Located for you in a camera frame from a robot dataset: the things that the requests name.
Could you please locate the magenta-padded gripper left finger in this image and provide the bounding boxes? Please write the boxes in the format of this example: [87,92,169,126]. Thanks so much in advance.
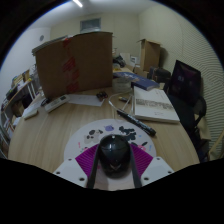
[53,143,101,190]

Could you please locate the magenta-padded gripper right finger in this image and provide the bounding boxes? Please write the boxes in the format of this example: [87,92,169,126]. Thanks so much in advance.
[129,142,175,189]

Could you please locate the black computer mouse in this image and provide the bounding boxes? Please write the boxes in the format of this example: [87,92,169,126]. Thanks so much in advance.
[98,133,132,179]

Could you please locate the round white printed mouse pad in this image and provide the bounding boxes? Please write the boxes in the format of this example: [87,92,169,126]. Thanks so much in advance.
[63,118,157,161]

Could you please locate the black marker pen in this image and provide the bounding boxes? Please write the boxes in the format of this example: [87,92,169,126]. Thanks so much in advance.
[116,109,157,137]

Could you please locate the black office chair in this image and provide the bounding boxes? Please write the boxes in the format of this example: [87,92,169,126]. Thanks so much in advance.
[166,89,209,161]

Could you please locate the white book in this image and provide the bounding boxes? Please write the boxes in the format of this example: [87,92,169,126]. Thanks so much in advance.
[132,85,181,124]

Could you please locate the white remote control with buttons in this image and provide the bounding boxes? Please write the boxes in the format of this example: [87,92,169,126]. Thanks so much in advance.
[44,94,71,113]

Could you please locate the plain white paper sheet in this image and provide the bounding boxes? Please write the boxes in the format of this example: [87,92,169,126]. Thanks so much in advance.
[67,93,106,108]

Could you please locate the printed white paper sheet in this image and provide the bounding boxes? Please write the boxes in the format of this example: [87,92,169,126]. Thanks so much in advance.
[22,95,48,118]

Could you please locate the white shelf unit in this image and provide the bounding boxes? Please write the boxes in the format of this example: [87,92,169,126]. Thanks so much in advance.
[0,106,16,158]

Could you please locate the small dark binder clip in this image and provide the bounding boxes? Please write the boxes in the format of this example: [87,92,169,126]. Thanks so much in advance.
[95,90,109,102]

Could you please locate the blue book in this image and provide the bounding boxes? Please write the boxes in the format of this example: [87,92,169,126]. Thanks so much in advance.
[113,71,160,92]

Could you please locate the clear plastic container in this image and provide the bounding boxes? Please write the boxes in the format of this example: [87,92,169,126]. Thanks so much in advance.
[111,77,133,94]

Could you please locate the wooden side desk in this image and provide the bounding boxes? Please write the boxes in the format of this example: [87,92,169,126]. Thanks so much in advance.
[1,69,38,111]

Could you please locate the dark rectangular case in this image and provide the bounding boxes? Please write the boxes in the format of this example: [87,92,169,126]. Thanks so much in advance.
[148,66,172,84]

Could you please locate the black storage bin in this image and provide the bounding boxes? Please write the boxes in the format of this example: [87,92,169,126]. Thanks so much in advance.
[4,87,19,99]

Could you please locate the large brown cardboard box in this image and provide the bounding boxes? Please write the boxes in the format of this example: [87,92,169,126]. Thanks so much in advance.
[31,31,114,100]

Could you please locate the small brown cardboard box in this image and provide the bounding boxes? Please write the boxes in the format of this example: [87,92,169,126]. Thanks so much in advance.
[137,38,162,73]

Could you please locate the black coiled cable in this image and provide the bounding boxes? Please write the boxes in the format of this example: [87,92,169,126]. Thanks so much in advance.
[40,97,51,107]

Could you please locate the thin white cable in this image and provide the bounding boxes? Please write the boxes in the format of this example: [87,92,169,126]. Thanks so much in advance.
[108,89,134,116]

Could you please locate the wall air vent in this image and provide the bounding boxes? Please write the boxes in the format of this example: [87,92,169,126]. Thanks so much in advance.
[79,17,102,34]

